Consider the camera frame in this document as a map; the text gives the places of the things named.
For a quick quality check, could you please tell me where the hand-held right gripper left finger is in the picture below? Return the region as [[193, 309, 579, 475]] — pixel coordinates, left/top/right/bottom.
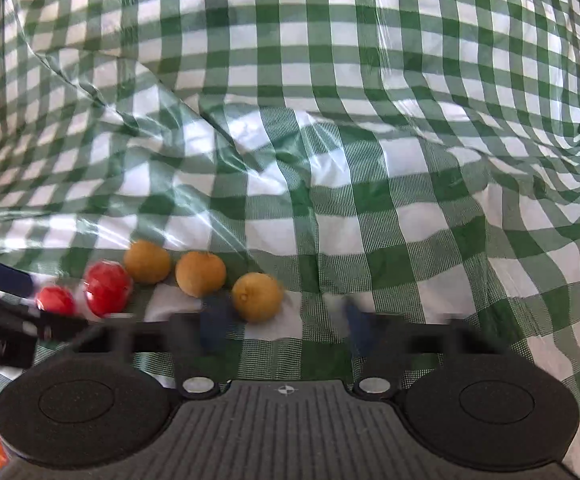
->
[[72, 294, 239, 399]]

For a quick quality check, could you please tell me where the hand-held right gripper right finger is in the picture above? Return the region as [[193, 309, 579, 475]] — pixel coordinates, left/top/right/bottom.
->
[[341, 297, 501, 399]]

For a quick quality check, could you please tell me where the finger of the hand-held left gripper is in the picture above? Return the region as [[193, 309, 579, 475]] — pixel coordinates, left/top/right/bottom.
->
[[0, 246, 39, 307], [0, 285, 93, 342]]

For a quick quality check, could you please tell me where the small red tomato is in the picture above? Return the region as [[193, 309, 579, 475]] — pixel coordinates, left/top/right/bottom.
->
[[35, 286, 77, 317]]

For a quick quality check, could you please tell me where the yellow-brown round fruit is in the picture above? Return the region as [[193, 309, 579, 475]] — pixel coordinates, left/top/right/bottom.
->
[[175, 251, 227, 297], [123, 240, 172, 285], [232, 272, 285, 324]]

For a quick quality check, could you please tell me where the large red tomato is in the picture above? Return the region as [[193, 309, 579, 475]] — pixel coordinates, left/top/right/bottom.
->
[[83, 260, 134, 318]]

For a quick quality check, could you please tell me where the green checkered tablecloth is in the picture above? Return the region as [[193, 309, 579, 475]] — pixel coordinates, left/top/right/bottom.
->
[[0, 0, 580, 480]]

